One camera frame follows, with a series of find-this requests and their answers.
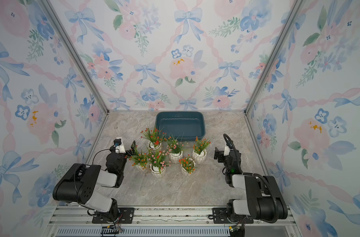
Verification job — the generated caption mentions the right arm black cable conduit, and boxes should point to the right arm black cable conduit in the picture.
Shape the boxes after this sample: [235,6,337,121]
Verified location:
[222,133,280,224]

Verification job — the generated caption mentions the potted plant red flowers back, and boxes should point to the potted plant red flowers back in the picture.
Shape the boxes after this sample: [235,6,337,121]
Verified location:
[141,128,167,151]

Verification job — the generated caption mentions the potted plant pink flowers front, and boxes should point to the potted plant pink flowers front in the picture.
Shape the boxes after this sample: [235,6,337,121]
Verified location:
[147,149,170,178]

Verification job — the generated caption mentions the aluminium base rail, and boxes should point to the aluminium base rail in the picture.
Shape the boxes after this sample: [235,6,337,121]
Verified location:
[44,205,301,237]

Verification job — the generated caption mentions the teal plastic storage box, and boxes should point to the teal plastic storage box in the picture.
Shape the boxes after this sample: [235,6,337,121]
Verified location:
[155,111,206,141]

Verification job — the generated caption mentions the potted plant orange flowers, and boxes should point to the potted plant orange flowers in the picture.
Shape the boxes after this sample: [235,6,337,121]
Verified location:
[179,155,196,176]
[192,137,211,165]

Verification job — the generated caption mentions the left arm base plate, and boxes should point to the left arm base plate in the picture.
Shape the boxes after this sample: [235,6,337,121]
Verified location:
[92,207,135,224]

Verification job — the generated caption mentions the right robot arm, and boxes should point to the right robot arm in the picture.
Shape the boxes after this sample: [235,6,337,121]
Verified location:
[214,146,288,223]

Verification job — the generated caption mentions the potted plant orange flowers front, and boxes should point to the potted plant orange flowers front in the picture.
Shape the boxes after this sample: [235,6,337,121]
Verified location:
[179,155,196,176]

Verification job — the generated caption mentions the potted plant red flowers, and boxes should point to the potted plant red flowers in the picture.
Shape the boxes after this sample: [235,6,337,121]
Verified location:
[141,128,167,151]
[125,146,148,171]

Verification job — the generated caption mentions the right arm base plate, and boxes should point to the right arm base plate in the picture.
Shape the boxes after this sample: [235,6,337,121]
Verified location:
[208,207,254,225]

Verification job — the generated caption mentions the potted plant pink flowers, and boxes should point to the potted plant pink flowers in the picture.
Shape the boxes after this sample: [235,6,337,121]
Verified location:
[167,135,184,163]
[147,149,170,178]

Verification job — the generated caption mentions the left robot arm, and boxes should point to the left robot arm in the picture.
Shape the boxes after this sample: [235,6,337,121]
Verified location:
[53,138,137,223]

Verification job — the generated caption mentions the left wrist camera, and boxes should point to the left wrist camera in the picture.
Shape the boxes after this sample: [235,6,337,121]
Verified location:
[110,137,126,154]

